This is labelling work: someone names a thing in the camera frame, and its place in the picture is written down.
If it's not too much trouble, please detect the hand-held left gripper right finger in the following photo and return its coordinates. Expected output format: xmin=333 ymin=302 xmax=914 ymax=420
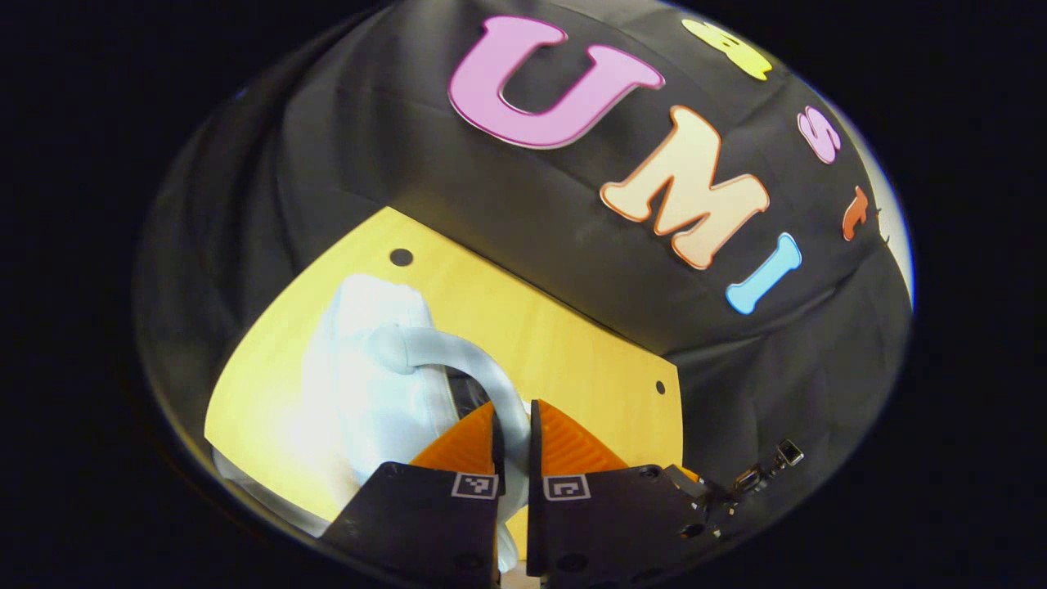
xmin=526 ymin=398 xmax=714 ymax=588

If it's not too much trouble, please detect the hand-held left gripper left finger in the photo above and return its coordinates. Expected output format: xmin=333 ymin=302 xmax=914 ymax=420
xmin=317 ymin=400 xmax=506 ymax=589

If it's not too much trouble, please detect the white suitcase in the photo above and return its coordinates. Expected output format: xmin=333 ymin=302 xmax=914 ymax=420
xmin=213 ymin=273 xmax=534 ymax=573

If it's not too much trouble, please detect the black backdrop cloth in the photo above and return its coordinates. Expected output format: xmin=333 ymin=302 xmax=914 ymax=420
xmin=135 ymin=0 xmax=913 ymax=533

